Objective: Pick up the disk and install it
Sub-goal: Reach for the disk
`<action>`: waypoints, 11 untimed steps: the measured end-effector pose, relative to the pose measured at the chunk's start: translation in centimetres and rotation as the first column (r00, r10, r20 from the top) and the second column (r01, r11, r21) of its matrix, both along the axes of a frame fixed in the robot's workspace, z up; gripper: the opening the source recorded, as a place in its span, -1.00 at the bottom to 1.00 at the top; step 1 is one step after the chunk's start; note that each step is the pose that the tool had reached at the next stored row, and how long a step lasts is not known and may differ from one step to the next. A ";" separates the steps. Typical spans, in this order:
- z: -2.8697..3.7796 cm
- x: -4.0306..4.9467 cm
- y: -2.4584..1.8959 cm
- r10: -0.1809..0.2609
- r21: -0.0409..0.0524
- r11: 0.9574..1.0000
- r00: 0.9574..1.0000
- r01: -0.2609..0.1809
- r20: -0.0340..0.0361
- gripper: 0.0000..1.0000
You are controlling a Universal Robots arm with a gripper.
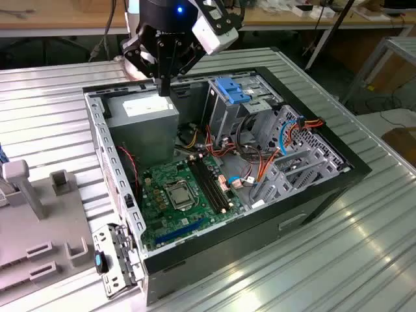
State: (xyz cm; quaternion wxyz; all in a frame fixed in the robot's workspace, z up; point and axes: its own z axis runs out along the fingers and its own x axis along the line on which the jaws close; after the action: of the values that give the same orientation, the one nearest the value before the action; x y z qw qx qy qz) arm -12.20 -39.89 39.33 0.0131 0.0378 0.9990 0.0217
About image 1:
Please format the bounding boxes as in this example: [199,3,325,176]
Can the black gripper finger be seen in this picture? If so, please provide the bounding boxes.
[166,40,205,97]
[122,37,167,97]

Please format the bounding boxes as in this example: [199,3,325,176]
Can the red yellow power wire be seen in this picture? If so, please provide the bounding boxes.
[294,117,326,131]

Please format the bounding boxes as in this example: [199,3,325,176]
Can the grey metal disk bay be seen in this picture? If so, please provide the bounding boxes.
[248,104,354,209]

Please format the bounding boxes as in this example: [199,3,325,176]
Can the blue plastic drive latch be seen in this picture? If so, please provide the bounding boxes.
[214,77,253,105]

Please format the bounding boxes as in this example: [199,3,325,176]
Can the grey metal drive cage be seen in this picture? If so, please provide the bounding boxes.
[200,76,283,153]

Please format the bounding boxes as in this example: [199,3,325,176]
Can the grey power supply unit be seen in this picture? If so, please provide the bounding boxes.
[104,90,180,170]

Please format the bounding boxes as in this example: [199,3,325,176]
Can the wooden desk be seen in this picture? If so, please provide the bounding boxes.
[0,0,416,38]

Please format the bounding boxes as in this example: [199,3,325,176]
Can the black RAM slot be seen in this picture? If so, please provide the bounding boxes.
[196,155,233,209]
[187,157,225,214]

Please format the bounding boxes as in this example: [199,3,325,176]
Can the black case fan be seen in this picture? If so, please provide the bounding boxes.
[115,144,144,209]

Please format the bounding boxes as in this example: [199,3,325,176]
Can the silver CPU socket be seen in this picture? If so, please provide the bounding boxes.
[163,180,196,212]

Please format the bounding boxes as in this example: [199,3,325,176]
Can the green motherboard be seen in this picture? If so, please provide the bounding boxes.
[140,155,245,252]

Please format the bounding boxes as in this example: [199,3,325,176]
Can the blue expansion slot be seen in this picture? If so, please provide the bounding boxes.
[154,216,206,247]

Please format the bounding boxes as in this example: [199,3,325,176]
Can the grey parts rack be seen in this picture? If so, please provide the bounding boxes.
[0,159,95,295]

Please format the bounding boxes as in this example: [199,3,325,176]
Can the black open PC case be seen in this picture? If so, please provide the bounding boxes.
[81,66,373,307]

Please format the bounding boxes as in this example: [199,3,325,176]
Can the black latch with blue tab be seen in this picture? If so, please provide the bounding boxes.
[93,249,111,274]

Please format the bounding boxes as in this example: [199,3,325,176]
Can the brown cardboard box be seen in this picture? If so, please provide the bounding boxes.
[380,127,416,163]

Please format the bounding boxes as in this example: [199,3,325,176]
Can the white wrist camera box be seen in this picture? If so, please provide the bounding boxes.
[190,12,241,55]

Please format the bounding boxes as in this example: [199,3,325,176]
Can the yellow black wire bundle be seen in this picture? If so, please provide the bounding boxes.
[177,125,200,151]

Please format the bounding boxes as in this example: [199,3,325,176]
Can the thick black cable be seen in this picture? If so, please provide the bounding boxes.
[235,112,261,153]

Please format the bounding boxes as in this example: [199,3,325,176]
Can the red orange wire bundle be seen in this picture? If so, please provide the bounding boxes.
[203,125,283,193]

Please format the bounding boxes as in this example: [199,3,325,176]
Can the blue SATA wire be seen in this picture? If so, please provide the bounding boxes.
[227,119,305,190]

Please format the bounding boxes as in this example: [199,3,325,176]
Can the silver expansion slot bracket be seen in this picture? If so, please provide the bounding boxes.
[92,222,146,300]

